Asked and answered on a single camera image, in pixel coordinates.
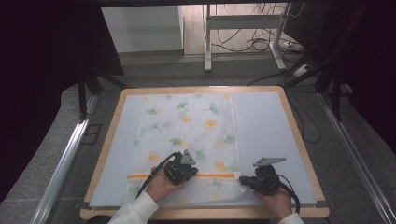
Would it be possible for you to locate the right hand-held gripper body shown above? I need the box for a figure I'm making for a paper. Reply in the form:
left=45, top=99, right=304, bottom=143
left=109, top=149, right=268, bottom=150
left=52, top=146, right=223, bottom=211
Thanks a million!
left=252, top=156, right=288, bottom=196

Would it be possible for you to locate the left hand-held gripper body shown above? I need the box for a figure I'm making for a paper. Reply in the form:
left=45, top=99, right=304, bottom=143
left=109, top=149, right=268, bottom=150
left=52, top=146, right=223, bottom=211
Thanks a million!
left=163, top=148, right=200, bottom=187

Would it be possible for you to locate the white ginkgo leaf print pillowcase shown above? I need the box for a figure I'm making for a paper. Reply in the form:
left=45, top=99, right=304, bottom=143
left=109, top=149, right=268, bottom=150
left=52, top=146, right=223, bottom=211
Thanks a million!
left=124, top=92, right=250, bottom=208

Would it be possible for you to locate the person's right hand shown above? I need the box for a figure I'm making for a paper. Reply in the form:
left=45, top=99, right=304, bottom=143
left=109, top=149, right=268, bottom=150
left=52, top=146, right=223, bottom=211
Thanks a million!
left=253, top=186, right=294, bottom=220

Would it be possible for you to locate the person's left hand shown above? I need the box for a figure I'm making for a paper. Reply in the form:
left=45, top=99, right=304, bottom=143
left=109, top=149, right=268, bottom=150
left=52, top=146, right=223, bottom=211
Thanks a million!
left=145, top=166, right=185, bottom=203

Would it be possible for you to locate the pale blue table mat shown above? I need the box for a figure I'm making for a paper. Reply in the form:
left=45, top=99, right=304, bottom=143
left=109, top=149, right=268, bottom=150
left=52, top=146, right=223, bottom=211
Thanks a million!
left=88, top=91, right=318, bottom=209

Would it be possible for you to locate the wooden table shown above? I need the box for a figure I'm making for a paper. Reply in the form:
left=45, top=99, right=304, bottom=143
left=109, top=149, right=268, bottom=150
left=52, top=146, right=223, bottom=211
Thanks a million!
left=79, top=85, right=331, bottom=220

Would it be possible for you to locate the dark floor hatch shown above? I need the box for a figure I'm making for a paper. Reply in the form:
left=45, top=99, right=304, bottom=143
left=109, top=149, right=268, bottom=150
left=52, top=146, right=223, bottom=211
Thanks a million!
left=80, top=123, right=103, bottom=146

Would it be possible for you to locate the black metal stand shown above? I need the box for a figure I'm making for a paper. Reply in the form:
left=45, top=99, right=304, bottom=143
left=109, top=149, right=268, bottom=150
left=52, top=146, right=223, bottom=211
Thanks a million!
left=284, top=6, right=370, bottom=123
left=77, top=72, right=129, bottom=123

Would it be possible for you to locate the white power strip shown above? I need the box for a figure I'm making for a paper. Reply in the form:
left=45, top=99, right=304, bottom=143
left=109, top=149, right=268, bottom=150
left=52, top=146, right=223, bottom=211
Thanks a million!
left=291, top=63, right=312, bottom=78

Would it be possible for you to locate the white cabinet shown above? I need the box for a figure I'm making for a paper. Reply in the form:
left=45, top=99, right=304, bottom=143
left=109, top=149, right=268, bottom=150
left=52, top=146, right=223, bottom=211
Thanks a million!
left=100, top=5, right=185, bottom=54

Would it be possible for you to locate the dark curtain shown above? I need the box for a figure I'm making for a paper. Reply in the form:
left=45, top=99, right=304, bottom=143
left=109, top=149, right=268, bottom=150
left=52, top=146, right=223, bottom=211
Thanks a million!
left=0, top=0, right=126, bottom=203
left=311, top=0, right=396, bottom=154

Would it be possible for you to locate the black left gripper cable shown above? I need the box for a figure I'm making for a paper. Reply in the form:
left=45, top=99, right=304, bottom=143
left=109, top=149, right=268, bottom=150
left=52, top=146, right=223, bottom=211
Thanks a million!
left=135, top=151, right=182, bottom=201

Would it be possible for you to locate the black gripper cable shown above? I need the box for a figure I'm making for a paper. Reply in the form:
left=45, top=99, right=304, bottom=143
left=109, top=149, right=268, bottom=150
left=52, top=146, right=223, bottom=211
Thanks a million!
left=135, top=151, right=182, bottom=201
left=276, top=173, right=302, bottom=215

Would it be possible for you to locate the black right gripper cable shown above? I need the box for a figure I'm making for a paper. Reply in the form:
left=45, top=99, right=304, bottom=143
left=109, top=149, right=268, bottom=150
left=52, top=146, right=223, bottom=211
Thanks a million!
left=276, top=173, right=302, bottom=215

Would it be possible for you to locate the long black floor cable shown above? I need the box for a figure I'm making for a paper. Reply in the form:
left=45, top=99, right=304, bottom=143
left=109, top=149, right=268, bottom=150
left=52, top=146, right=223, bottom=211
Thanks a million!
left=247, top=70, right=322, bottom=145

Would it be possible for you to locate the aluminium rail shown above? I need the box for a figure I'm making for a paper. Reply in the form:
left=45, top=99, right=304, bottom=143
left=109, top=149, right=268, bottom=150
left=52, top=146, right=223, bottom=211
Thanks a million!
left=30, top=92, right=101, bottom=224
left=315, top=91, right=396, bottom=224

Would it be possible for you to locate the tangle of black floor cables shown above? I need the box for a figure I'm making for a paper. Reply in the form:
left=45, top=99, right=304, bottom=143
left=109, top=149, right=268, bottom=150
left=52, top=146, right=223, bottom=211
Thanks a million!
left=214, top=3, right=305, bottom=54

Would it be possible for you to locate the white metal desk frame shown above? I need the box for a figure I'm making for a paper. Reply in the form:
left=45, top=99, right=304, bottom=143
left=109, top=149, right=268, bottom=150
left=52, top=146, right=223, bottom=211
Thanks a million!
left=203, top=3, right=291, bottom=74

